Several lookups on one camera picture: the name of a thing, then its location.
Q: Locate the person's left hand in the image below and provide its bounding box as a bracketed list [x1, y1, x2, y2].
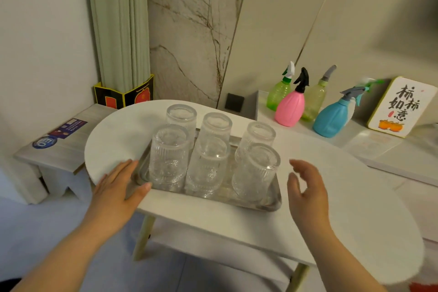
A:
[82, 159, 153, 238]

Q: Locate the person's right hand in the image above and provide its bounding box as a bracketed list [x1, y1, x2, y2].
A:
[286, 159, 331, 233]

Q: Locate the person's left forearm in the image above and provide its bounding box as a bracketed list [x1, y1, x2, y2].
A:
[10, 222, 111, 292]

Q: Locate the person's right forearm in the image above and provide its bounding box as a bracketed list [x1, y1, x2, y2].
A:
[304, 225, 388, 292]

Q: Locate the rectangular metal tray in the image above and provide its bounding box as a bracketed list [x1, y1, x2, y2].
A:
[132, 134, 283, 213]

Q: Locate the group of ribbed clear glasses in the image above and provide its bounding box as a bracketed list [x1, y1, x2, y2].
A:
[148, 104, 281, 203]

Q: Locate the white oval side table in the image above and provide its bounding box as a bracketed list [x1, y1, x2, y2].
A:
[84, 99, 425, 292]

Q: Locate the blue spray bottle grey nozzle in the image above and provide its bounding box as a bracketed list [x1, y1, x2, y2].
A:
[312, 86, 367, 138]

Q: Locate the pink spray bottle black nozzle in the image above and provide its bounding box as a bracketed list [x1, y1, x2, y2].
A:
[274, 67, 310, 128]

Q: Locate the pale wooden stool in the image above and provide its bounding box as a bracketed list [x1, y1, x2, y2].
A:
[14, 104, 118, 205]

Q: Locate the pale printed card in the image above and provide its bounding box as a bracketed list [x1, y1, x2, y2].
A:
[342, 130, 403, 161]

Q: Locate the olive spray bottle grey nozzle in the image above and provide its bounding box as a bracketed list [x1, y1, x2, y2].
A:
[301, 65, 337, 123]

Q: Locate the purple rectangular sticker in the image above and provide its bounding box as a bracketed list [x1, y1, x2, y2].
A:
[47, 118, 88, 140]

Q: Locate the black yellow red gift box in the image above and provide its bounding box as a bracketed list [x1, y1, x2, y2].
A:
[94, 74, 155, 110]

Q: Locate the round blue sticker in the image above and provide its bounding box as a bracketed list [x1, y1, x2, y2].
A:
[32, 135, 58, 150]

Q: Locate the white calligraphy sign with persimmons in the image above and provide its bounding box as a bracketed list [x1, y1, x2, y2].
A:
[367, 76, 438, 138]

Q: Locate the red object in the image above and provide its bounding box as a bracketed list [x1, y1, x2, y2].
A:
[409, 282, 438, 292]

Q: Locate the pale green curtain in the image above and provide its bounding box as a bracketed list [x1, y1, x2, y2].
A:
[85, 0, 151, 94]

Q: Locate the black wall socket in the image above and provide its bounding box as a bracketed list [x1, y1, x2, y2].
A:
[224, 93, 245, 113]

